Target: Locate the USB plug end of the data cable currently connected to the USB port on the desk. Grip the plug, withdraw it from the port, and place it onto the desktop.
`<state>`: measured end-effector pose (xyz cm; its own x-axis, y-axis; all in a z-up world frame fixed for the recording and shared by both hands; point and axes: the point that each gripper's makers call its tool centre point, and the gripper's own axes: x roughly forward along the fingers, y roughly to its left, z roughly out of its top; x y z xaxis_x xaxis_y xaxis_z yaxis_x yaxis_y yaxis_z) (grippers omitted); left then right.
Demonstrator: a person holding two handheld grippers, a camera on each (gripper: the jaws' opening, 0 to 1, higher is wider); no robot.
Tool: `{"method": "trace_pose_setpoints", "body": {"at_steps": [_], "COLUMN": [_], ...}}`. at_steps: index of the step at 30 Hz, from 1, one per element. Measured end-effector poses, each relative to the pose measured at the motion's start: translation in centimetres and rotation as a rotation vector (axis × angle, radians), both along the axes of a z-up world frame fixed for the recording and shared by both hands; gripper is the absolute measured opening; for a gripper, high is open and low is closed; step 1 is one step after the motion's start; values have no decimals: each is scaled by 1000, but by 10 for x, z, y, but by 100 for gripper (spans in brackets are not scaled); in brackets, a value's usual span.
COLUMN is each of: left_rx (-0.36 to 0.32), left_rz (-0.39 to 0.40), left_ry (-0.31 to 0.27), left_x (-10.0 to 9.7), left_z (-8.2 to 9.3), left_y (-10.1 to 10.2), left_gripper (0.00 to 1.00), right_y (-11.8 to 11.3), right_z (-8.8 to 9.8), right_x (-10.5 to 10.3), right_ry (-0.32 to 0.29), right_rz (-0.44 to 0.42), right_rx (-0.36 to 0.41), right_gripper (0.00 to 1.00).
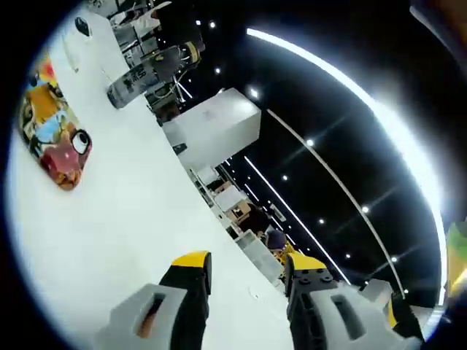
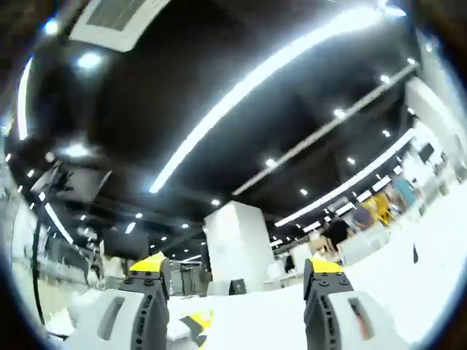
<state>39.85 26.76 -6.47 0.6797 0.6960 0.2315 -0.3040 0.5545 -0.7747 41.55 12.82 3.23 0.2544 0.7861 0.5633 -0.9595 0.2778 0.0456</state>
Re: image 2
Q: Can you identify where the ceiling air conditioner vent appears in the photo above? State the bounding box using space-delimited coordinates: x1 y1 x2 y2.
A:
68 0 172 53

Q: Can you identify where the thin ceiling light line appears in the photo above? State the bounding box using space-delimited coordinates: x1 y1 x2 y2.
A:
274 127 417 228

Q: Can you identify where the black hanging cable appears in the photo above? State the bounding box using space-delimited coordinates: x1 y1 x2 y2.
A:
31 214 50 325

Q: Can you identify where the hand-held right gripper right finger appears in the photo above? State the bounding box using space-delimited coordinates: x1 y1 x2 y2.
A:
303 257 409 350

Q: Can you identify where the large black display screen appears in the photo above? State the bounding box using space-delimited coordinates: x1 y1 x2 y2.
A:
103 226 150 257

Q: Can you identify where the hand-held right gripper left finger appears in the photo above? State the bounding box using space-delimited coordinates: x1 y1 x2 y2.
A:
67 254 172 350

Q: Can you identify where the wide ceiling light strip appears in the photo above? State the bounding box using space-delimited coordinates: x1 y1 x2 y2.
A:
148 5 387 194

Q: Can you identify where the white square pillar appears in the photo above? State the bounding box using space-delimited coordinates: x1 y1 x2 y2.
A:
203 200 275 292

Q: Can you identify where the yellow cart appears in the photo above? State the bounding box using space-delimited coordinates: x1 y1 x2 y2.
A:
371 192 393 227

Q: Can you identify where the thin ceiling rail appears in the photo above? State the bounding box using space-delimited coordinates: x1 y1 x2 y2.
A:
232 63 420 196

